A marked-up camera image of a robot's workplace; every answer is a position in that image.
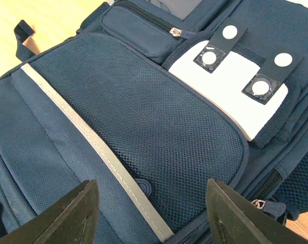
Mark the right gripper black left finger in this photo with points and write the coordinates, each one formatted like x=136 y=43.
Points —
x=72 y=219

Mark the navy blue school backpack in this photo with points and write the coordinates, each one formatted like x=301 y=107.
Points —
x=152 y=99

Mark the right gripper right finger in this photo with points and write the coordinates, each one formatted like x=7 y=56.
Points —
x=233 y=219

